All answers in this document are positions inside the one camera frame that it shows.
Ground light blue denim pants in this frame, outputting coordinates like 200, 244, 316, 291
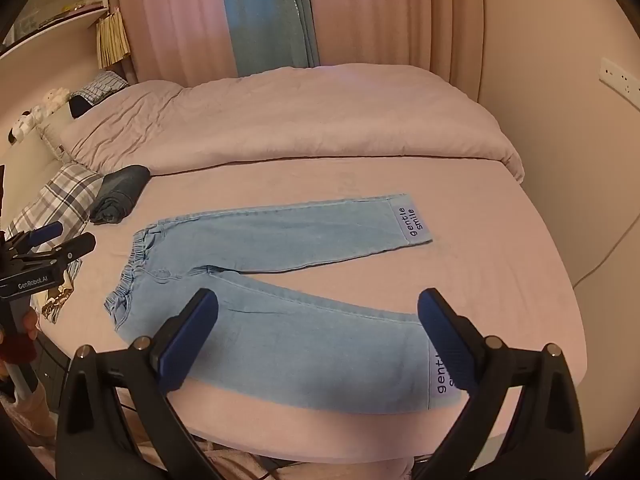
105, 195, 461, 415

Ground person's left hand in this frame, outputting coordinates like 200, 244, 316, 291
0, 307, 38, 382

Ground plaid pillow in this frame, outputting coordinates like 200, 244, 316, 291
6, 162, 103, 252

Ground dark folded jeans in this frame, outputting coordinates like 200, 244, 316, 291
89, 165, 151, 226

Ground plush toy dog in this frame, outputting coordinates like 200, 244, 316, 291
8, 88, 70, 145

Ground checkered blue pillow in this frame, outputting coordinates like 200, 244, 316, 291
68, 70, 128, 119

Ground white shelf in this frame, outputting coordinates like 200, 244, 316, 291
1, 0, 108, 54

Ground pink duvet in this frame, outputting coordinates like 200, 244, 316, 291
60, 64, 525, 181

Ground blue curtain gap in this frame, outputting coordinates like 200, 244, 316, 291
224, 0, 320, 77

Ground pink curtain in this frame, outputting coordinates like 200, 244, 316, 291
111, 0, 485, 98

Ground white wall socket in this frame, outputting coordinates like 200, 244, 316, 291
599, 58, 640, 110

